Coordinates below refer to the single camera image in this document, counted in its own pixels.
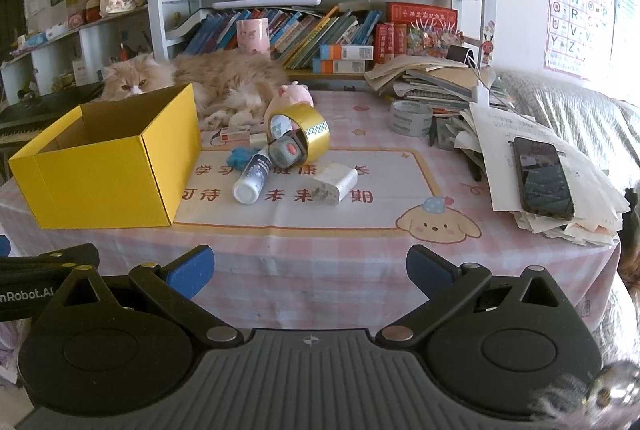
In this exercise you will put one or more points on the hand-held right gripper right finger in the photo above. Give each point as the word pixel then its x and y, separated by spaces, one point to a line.
pixel 429 267

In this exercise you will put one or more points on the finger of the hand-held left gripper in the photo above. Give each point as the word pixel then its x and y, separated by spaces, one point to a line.
pixel 50 261
pixel 4 245

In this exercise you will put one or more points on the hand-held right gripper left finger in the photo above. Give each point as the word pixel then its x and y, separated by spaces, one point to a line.
pixel 192 271

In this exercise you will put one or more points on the yellow cardboard box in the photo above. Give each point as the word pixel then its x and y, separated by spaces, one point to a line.
pixel 100 180

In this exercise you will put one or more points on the white bottle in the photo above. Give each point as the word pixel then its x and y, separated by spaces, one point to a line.
pixel 250 184

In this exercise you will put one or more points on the white charger adapter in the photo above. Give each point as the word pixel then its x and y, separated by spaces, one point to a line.
pixel 335 184

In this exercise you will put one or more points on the grey plastic gadget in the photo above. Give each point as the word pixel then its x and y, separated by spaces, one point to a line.
pixel 287 151

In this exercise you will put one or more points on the gold tape roll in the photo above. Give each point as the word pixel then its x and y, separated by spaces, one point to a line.
pixel 307 118

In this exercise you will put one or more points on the pink printed desktop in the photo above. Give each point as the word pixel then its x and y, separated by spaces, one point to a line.
pixel 350 260

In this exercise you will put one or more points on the blue toy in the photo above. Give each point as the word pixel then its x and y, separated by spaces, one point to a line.
pixel 240 157

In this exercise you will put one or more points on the black piano keyboard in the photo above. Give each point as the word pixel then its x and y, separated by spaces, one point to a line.
pixel 30 111

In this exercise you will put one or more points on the white card box red label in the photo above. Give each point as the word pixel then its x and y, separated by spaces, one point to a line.
pixel 235 135

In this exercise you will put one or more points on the black smartphone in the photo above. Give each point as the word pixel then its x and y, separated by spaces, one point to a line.
pixel 542 180

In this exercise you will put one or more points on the grey tape roll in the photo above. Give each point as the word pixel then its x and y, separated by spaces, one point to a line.
pixel 410 124

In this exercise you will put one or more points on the stack of loose papers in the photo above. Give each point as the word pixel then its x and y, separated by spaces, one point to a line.
pixel 495 133

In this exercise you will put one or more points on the grey fluffy pompom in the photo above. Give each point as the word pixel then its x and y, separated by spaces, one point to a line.
pixel 570 395

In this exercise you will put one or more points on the fluffy orange cat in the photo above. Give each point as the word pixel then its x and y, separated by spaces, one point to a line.
pixel 225 75

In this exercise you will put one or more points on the pink plush pig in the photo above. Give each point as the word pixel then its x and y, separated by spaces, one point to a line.
pixel 296 93

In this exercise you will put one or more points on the grey patterned sofa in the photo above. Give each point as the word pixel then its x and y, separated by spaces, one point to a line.
pixel 575 110

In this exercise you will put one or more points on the black binder clip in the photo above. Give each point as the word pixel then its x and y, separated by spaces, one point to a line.
pixel 457 53

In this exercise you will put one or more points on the orange blue box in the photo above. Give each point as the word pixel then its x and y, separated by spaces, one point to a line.
pixel 345 66
pixel 350 52

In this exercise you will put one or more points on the colourful packet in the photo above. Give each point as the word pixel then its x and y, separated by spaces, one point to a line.
pixel 430 41

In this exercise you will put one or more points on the white curved side shelf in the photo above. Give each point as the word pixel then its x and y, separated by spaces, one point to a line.
pixel 90 35

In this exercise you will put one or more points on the set of red books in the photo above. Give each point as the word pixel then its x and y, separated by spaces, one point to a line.
pixel 390 43

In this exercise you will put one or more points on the pink cup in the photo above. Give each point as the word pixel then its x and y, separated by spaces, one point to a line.
pixel 252 38

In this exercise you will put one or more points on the flat red box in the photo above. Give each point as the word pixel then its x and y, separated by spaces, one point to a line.
pixel 422 14

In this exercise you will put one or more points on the row of colourful books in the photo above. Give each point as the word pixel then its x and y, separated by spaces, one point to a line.
pixel 310 33

